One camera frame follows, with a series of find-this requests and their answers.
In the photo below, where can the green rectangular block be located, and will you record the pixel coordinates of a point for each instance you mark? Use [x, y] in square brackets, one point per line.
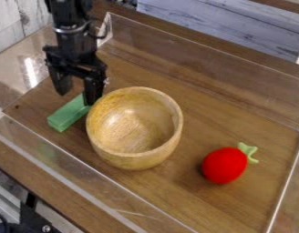
[68, 114]

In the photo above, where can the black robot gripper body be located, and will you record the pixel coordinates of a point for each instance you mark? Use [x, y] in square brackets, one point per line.
[72, 57]

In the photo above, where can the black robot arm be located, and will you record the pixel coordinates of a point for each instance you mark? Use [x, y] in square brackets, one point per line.
[70, 14]

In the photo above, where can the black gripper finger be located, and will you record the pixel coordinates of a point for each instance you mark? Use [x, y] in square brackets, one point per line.
[62, 79]
[94, 87]

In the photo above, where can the red felt strawberry toy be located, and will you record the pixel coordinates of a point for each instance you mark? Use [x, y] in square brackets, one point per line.
[225, 164]

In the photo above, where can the brown wooden bowl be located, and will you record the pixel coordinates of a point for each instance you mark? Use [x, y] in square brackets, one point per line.
[135, 127]

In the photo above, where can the black metal table bracket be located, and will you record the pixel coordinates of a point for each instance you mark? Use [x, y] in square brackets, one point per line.
[32, 222]

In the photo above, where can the clear acrylic tray wall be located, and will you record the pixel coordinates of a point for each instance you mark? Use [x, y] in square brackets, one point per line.
[189, 150]

